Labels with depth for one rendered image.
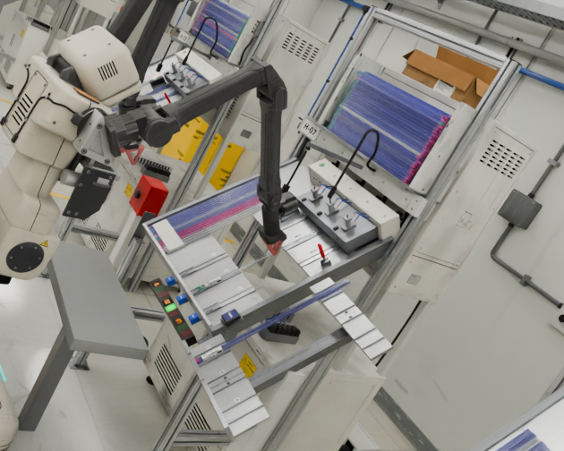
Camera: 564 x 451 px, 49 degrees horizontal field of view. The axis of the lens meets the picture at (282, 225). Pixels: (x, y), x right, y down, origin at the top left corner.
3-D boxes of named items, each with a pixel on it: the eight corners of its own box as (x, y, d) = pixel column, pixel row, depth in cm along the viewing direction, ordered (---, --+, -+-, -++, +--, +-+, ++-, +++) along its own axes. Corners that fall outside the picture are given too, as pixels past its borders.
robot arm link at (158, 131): (263, 46, 178) (283, 57, 171) (271, 86, 187) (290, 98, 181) (125, 114, 164) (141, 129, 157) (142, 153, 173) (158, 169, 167)
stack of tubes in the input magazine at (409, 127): (405, 183, 208) (448, 113, 202) (325, 127, 245) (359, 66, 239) (426, 193, 216) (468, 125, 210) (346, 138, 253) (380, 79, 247)
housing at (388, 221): (382, 255, 219) (380, 224, 210) (311, 193, 255) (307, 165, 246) (401, 245, 221) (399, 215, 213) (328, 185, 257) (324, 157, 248)
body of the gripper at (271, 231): (273, 225, 220) (271, 208, 215) (287, 240, 212) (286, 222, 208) (257, 231, 217) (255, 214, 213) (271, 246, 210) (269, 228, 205)
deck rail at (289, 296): (216, 344, 197) (211, 331, 193) (213, 340, 198) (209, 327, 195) (395, 251, 218) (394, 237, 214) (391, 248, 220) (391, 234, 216)
